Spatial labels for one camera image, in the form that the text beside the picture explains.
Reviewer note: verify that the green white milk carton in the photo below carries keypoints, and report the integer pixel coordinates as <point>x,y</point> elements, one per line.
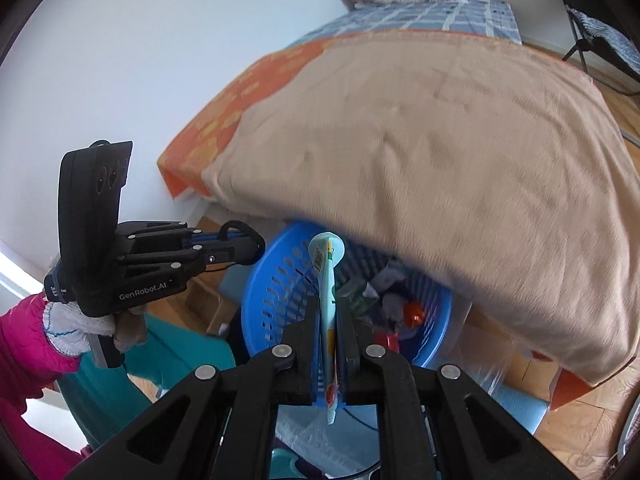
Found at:
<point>357,300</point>

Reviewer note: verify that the clear plastic bag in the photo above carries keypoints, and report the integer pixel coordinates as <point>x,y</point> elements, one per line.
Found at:
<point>480,375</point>

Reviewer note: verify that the orange bottle cap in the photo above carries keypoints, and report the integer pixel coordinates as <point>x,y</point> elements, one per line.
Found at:
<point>414,314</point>

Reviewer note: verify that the orange floral bed sheet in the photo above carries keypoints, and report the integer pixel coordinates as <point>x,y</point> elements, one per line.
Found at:
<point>225,110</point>

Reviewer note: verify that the checked cloth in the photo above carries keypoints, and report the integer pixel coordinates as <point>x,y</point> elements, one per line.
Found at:
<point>610,40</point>

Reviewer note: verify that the white plastic bag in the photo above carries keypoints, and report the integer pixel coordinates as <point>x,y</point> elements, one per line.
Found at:
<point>387,305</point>

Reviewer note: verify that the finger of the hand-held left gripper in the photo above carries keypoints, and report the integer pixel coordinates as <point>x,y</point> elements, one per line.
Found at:
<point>230,255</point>
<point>235,236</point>

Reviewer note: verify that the person's left hand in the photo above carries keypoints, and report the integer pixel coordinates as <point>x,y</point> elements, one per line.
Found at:
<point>75,327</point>

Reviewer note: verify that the blue checkered bed sheet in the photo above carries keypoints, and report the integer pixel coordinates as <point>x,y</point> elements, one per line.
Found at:
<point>425,17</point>

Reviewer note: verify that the beige blanket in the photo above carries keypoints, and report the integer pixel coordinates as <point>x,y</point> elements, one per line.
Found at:
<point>425,160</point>

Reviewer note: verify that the red cardboard box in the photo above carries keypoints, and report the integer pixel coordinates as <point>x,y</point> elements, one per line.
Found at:
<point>387,342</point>

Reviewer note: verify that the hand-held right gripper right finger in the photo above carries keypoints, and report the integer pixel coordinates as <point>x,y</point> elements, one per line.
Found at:
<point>342,340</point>

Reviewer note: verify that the black folding chair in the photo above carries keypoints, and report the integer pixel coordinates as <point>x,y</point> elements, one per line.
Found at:
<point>580,40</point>

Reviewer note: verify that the person's left forearm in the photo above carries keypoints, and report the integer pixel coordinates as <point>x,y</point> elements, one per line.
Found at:
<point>25,345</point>

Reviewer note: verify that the blue plastic basket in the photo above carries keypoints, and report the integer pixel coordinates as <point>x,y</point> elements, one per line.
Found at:
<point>270,285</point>

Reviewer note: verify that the light teal pouch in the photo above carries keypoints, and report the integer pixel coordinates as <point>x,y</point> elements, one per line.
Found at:
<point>327,280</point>

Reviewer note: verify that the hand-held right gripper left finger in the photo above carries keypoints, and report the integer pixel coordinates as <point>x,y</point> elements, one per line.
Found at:
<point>314,340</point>

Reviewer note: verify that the teal garment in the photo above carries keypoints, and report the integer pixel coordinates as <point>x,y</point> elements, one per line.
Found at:
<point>175,355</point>

